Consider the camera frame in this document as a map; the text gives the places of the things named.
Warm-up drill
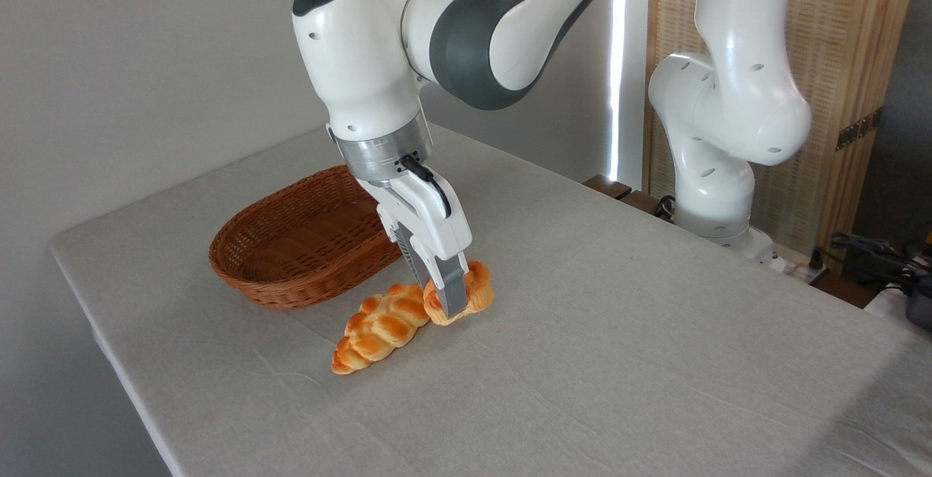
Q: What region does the long braided bread loaf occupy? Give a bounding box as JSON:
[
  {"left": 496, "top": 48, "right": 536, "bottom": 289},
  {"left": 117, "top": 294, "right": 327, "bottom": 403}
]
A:
[{"left": 331, "top": 283, "right": 433, "bottom": 376}]

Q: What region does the light grey tablecloth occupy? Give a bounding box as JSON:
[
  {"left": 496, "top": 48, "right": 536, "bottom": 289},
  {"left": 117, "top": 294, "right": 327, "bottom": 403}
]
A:
[{"left": 50, "top": 122, "right": 932, "bottom": 477}]

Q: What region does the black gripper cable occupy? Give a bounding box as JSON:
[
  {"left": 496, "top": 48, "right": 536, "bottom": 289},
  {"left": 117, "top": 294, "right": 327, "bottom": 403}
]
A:
[{"left": 399, "top": 154, "right": 452, "bottom": 218}]

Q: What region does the dark metal screen hinge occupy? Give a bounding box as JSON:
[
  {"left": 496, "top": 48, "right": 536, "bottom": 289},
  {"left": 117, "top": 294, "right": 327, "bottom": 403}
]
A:
[{"left": 836, "top": 107, "right": 883, "bottom": 151}]

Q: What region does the brown wicker basket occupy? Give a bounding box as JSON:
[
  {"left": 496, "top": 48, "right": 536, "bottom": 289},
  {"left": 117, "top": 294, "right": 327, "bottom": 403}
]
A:
[{"left": 209, "top": 165, "right": 403, "bottom": 310}]

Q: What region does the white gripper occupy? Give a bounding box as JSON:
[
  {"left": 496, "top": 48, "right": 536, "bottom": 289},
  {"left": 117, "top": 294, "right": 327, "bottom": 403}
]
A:
[{"left": 356, "top": 163, "right": 473, "bottom": 319}]

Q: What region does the wooden bamboo folding screen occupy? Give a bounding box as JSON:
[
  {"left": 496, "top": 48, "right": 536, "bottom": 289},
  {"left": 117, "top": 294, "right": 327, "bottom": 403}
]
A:
[{"left": 644, "top": 0, "right": 922, "bottom": 274}]

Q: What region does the dark brown wooden furniture piece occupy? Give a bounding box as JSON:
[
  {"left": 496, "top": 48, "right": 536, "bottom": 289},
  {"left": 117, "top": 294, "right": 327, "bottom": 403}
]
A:
[{"left": 582, "top": 175, "right": 674, "bottom": 223}]

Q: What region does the white power strip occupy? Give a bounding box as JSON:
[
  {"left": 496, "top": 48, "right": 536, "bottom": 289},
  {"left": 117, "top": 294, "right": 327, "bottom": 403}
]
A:
[{"left": 772, "top": 248, "right": 831, "bottom": 285}]

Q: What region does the black cable bundle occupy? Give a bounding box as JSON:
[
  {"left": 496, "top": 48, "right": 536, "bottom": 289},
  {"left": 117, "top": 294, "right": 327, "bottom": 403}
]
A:
[{"left": 829, "top": 232, "right": 932, "bottom": 297}]

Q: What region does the small round bread roll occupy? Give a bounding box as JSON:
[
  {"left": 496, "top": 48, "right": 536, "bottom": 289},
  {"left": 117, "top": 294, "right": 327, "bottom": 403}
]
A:
[{"left": 423, "top": 261, "right": 494, "bottom": 327}]

